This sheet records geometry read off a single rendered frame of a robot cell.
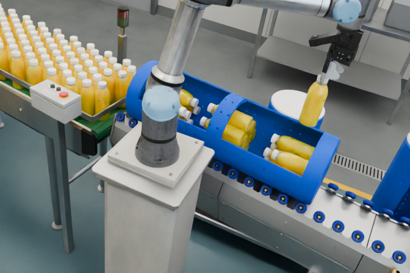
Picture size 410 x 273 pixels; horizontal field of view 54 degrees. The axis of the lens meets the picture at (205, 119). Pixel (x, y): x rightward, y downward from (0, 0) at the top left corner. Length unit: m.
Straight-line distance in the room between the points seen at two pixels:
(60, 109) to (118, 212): 0.55
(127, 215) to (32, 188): 1.58
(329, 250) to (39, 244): 1.67
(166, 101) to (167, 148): 0.16
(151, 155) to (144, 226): 0.26
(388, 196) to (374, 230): 0.55
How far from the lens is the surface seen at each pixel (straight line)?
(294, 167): 1.55
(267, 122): 1.76
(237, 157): 1.56
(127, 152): 1.38
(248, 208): 1.70
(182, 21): 1.25
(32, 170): 3.08
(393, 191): 2.24
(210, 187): 1.74
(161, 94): 1.25
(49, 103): 1.81
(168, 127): 1.25
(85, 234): 2.64
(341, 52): 1.39
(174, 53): 1.29
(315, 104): 1.48
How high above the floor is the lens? 2.08
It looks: 35 degrees down
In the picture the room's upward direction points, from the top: 10 degrees clockwise
